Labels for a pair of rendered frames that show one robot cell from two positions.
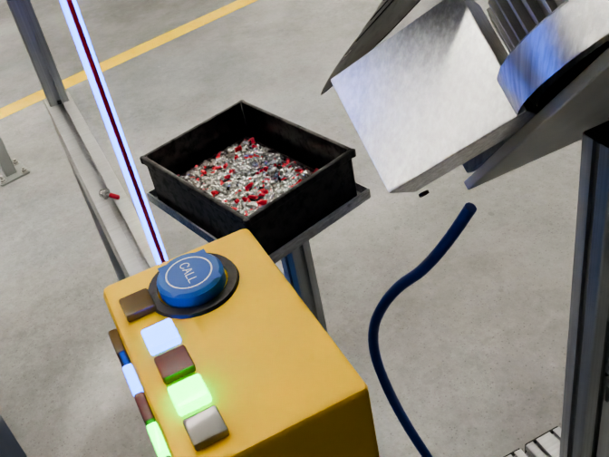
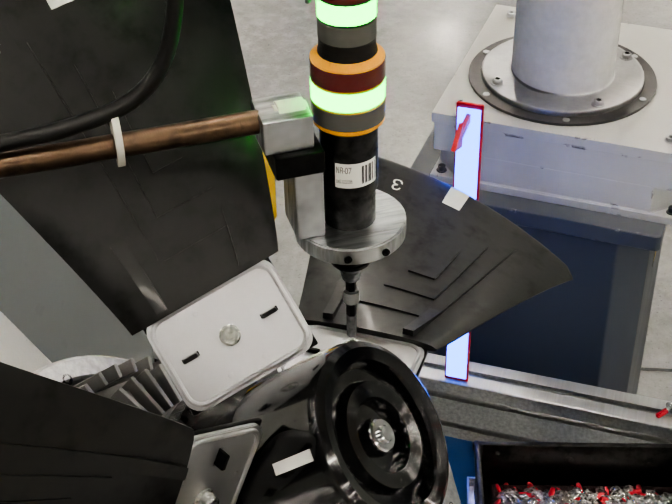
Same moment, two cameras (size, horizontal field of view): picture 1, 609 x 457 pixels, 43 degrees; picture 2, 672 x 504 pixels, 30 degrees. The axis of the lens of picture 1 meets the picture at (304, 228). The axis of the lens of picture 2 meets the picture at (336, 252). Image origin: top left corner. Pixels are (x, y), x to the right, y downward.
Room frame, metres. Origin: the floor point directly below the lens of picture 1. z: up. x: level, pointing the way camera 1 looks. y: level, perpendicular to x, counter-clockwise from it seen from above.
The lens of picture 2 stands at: (1.09, -0.69, 1.76)
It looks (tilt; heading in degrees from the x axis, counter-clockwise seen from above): 37 degrees down; 128
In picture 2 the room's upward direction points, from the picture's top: 1 degrees counter-clockwise
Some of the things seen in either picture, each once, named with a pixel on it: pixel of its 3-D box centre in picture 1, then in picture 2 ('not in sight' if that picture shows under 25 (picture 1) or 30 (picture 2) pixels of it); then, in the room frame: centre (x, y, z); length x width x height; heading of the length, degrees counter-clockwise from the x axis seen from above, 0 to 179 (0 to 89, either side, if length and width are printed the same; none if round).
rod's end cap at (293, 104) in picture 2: not in sight; (290, 116); (0.69, -0.22, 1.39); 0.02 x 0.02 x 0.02; 54
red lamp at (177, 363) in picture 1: (174, 364); not in sight; (0.29, 0.08, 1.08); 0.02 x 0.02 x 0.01; 19
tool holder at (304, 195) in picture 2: not in sight; (333, 169); (0.70, -0.20, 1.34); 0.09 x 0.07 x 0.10; 54
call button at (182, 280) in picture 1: (191, 280); not in sight; (0.35, 0.07, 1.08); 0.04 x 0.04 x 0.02
